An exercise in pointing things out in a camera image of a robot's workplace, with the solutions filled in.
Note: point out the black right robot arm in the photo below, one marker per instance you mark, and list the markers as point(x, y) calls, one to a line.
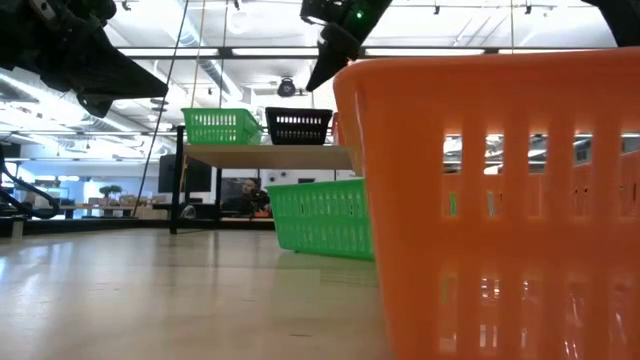
point(625, 20)

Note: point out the black plastic slotted basket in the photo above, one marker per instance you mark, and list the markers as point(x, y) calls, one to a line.
point(300, 137)

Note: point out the orange plastic slotted basket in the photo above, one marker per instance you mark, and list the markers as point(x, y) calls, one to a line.
point(410, 200)
point(336, 130)

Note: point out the black computer monitor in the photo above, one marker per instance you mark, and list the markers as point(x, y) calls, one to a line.
point(197, 175)

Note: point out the person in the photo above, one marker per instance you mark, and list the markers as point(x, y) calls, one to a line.
point(248, 196)

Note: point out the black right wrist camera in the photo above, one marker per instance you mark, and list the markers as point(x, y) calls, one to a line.
point(315, 11)

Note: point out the wooden shelf with black legs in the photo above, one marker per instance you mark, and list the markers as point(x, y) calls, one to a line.
point(270, 156)

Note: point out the round black ceiling spotlight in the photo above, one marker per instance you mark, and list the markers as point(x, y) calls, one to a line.
point(286, 88)

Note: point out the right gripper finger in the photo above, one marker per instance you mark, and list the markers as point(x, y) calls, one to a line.
point(332, 47)

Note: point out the green plastic slotted basket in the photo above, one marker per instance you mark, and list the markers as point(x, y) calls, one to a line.
point(320, 188)
point(220, 112)

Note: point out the small green potted plant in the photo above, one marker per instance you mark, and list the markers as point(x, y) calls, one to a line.
point(110, 190)

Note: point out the black aluminium rig frame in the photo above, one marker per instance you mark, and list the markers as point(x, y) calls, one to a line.
point(100, 226)

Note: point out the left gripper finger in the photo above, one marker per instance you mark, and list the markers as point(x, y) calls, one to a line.
point(115, 75)

